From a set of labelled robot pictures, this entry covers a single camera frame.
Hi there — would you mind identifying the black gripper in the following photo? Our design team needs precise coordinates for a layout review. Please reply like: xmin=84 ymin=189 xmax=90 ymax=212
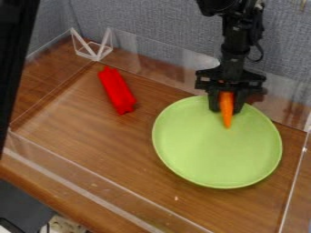
xmin=194 ymin=66 xmax=265 ymax=114

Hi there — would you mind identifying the orange toy carrot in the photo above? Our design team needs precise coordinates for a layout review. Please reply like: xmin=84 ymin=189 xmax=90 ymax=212
xmin=218 ymin=92 xmax=234 ymax=128

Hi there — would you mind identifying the green round plate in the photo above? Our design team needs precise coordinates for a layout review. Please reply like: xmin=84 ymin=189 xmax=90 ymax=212
xmin=152 ymin=96 xmax=282 ymax=189

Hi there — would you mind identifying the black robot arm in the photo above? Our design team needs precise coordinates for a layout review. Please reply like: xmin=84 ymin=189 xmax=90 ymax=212
xmin=194 ymin=0 xmax=265 ymax=114

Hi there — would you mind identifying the red folded cloth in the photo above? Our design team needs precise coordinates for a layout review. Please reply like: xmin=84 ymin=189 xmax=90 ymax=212
xmin=97 ymin=66 xmax=136 ymax=115

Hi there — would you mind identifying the clear acrylic enclosure wall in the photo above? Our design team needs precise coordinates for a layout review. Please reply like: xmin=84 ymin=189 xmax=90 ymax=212
xmin=0 ymin=30 xmax=311 ymax=233

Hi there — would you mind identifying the dark foreground post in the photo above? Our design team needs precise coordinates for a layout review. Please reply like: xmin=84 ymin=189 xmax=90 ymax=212
xmin=0 ymin=0 xmax=39 ymax=158

